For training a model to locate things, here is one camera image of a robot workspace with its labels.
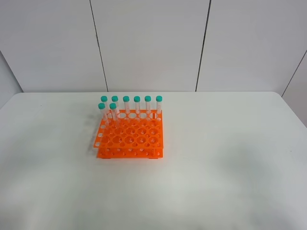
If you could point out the orange test tube rack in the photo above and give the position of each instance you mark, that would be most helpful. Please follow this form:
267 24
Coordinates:
131 136

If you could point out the green capped test tube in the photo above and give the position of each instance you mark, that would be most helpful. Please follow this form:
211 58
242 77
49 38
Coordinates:
115 116

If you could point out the row tube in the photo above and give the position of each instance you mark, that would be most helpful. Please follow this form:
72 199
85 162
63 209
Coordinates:
148 106
137 106
159 100
104 100
126 101
115 100

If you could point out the front left rack tube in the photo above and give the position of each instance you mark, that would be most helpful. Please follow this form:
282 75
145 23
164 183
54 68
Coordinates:
103 112

